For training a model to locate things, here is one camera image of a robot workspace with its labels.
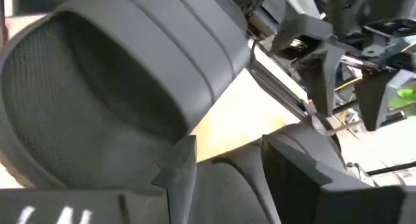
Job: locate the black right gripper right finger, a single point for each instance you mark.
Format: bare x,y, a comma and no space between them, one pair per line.
308,198

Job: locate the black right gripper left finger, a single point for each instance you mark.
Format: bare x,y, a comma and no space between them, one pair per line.
178,185

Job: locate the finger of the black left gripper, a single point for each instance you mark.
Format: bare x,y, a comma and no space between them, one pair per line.
373,100
321,81

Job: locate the wooden shelf black metal frame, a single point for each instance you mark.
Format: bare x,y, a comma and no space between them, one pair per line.
243,113

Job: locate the black rubber slide sandal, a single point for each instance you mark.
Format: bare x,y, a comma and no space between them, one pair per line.
97,87

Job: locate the green plant in black pot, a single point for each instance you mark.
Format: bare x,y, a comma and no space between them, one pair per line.
406,97

